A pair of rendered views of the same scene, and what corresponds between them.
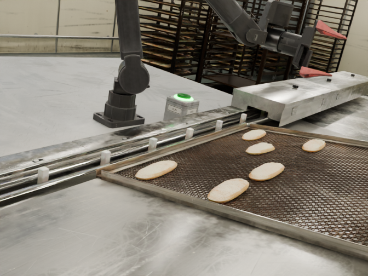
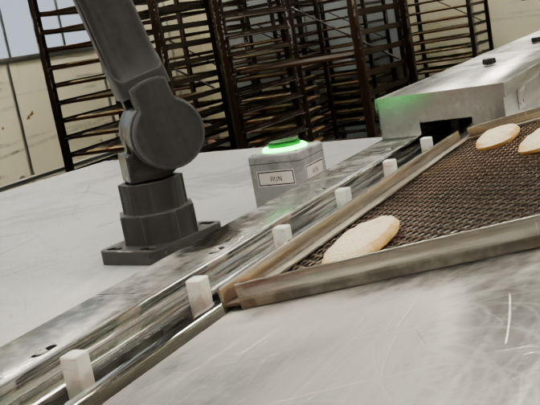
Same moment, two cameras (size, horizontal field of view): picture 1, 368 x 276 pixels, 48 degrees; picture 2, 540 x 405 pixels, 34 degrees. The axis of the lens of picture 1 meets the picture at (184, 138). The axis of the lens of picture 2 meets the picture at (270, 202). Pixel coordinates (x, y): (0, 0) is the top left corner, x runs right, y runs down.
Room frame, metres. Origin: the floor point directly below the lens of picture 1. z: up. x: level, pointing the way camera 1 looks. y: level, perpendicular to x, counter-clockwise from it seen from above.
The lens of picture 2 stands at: (0.11, 0.12, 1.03)
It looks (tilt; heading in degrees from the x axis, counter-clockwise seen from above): 11 degrees down; 356
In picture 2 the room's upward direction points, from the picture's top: 10 degrees counter-clockwise
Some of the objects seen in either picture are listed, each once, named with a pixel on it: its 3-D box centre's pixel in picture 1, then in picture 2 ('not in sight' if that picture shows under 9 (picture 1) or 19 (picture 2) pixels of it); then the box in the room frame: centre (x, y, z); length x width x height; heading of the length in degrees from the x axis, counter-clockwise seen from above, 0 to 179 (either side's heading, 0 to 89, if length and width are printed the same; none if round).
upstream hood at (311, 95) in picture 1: (321, 89); (531, 62); (1.79, -0.54, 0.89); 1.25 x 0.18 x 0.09; 147
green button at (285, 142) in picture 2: (183, 97); (284, 146); (1.16, 0.02, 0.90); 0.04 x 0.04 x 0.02
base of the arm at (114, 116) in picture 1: (120, 107); (157, 214); (1.08, 0.18, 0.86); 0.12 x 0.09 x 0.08; 140
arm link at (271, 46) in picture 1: (274, 37); not in sight; (1.16, -0.19, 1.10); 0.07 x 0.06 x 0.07; 62
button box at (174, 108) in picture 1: (180, 116); (294, 191); (1.15, 0.02, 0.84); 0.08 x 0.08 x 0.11; 57
